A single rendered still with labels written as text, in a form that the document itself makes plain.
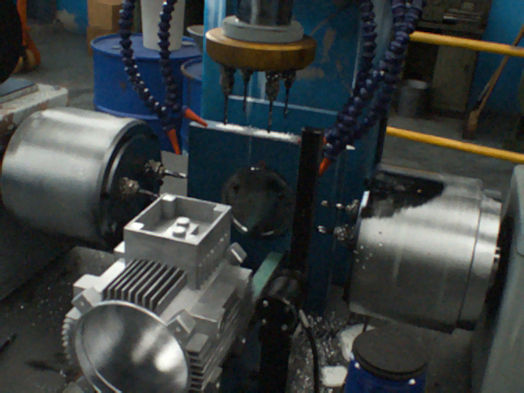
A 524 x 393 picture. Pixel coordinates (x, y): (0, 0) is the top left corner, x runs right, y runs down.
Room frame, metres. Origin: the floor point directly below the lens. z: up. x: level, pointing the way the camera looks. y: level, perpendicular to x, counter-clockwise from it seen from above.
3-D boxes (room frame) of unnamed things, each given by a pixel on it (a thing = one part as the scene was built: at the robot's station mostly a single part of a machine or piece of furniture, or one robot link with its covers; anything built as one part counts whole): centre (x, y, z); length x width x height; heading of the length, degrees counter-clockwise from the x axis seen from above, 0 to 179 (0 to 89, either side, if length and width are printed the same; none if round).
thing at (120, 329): (0.72, 0.12, 1.01); 0.20 x 0.19 x 0.19; 164
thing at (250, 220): (1.10, 0.01, 1.01); 0.15 x 0.02 x 0.15; 74
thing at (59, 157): (1.11, 0.37, 1.04); 0.37 x 0.25 x 0.25; 74
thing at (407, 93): (5.40, -1.21, 0.14); 0.30 x 0.30 x 0.27
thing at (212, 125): (1.16, -0.01, 0.97); 0.30 x 0.11 x 0.34; 74
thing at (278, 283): (0.94, -0.13, 0.92); 0.45 x 0.13 x 0.24; 164
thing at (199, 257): (0.75, 0.10, 1.11); 0.12 x 0.11 x 0.07; 164
